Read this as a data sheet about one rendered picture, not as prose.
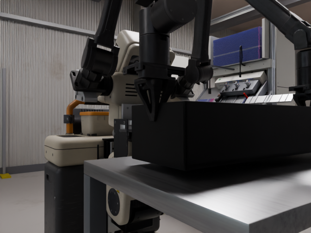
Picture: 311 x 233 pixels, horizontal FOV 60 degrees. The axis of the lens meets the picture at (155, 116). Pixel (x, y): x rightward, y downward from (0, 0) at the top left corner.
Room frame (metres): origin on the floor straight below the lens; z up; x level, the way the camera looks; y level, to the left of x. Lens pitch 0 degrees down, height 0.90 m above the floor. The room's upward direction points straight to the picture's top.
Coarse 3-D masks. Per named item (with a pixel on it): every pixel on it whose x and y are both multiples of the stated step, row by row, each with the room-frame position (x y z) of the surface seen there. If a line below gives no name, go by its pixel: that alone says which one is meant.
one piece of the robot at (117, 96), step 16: (112, 80) 0.98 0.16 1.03; (128, 80) 1.01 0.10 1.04; (112, 96) 0.99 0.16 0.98; (128, 96) 1.02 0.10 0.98; (160, 96) 1.11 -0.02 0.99; (112, 112) 1.12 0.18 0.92; (128, 144) 1.05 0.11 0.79; (112, 192) 1.04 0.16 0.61; (112, 208) 1.04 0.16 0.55; (128, 208) 0.99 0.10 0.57
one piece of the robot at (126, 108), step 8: (128, 104) 0.99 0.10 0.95; (136, 104) 1.01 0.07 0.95; (128, 112) 0.99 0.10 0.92; (120, 120) 0.95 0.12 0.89; (128, 120) 0.91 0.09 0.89; (120, 128) 0.94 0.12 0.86; (128, 128) 0.92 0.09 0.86; (120, 136) 0.95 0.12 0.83; (120, 144) 0.95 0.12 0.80; (120, 152) 0.95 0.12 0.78
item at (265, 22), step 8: (240, 8) 2.46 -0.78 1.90; (248, 8) 2.39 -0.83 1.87; (224, 16) 2.61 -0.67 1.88; (232, 16) 2.56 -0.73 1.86; (264, 24) 2.19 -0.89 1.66; (264, 32) 2.19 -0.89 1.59; (264, 40) 2.19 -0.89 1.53; (264, 48) 2.19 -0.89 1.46; (264, 56) 2.19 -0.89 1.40; (232, 64) 2.45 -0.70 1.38
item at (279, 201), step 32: (96, 160) 0.62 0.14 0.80; (128, 160) 0.62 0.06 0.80; (288, 160) 0.62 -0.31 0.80; (96, 192) 0.60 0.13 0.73; (128, 192) 0.44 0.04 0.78; (160, 192) 0.37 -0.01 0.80; (192, 192) 0.36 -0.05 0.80; (224, 192) 0.36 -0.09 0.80; (256, 192) 0.36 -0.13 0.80; (288, 192) 0.36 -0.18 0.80; (96, 224) 0.60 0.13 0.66; (192, 224) 0.32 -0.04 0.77; (224, 224) 0.28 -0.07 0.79; (256, 224) 0.26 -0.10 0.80; (288, 224) 0.29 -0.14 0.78
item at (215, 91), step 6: (216, 90) 2.65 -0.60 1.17; (258, 90) 2.22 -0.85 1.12; (204, 96) 2.70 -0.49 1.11; (210, 96) 2.63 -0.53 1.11; (216, 96) 2.56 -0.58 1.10; (234, 96) 2.37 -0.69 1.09; (240, 96) 2.31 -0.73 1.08; (252, 96) 2.21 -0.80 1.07; (228, 102) 2.35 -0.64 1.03; (234, 102) 2.29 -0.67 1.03; (240, 102) 2.24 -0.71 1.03
